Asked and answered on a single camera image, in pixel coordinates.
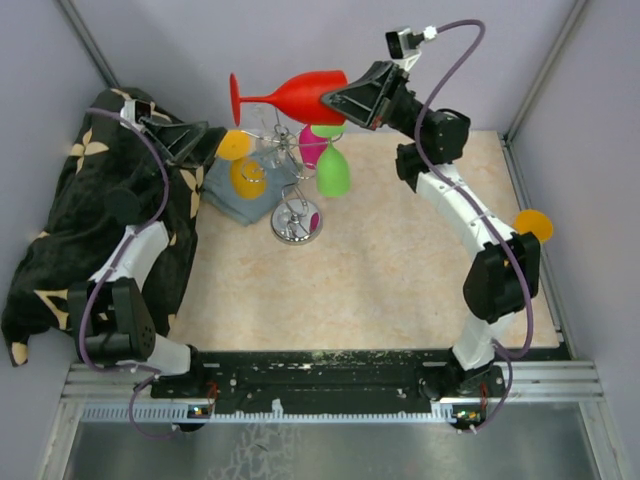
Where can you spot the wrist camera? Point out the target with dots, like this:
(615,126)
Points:
(133,112)
(404,46)

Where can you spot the pink plastic wine glass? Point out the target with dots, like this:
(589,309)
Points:
(311,147)

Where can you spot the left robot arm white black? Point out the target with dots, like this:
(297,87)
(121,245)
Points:
(115,330)

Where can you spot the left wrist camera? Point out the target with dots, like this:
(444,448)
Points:
(133,112)

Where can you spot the grey folded cloth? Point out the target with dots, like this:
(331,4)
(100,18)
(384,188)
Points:
(218,191)

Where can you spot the orange wine glass front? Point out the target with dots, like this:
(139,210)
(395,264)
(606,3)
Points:
(534,222)

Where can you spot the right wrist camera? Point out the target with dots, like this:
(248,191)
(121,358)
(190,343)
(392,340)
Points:
(404,46)

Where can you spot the chrome wine glass rack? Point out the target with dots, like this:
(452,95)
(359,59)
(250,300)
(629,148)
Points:
(296,219)

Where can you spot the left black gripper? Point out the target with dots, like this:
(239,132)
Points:
(175,140)

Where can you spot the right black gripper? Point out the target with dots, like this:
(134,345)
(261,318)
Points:
(371,104)

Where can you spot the orange wine glass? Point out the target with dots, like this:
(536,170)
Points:
(246,175)
(534,222)

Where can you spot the green plastic wine glass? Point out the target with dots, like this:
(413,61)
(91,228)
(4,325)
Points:
(333,178)

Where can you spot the black floral blanket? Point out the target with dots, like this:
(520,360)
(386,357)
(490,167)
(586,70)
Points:
(81,233)

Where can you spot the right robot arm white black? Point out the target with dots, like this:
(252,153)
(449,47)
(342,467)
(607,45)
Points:
(504,273)

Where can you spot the red plastic wine glass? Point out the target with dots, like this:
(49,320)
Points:
(299,98)

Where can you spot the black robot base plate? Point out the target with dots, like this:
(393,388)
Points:
(331,382)

